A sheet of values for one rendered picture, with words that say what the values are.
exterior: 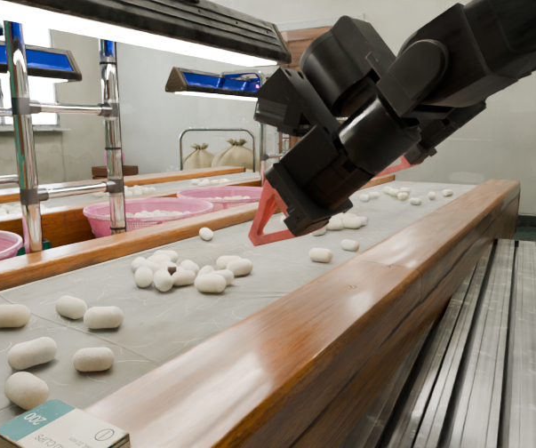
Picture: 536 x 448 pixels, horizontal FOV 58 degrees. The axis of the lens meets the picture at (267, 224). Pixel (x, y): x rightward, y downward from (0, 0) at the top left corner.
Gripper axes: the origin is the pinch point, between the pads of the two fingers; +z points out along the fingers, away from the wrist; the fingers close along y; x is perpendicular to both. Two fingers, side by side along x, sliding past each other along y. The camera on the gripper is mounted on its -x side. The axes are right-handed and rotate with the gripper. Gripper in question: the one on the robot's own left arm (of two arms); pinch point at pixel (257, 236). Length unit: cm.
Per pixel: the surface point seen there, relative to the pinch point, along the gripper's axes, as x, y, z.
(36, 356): 0.6, 21.9, 9.4
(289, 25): -262, -459, 114
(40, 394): 4.2, 25.4, 4.7
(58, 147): -344, -358, 425
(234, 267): -0.3, -6.4, 9.9
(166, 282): -2.3, 2.8, 12.3
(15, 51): -38.1, 4.6, 12.2
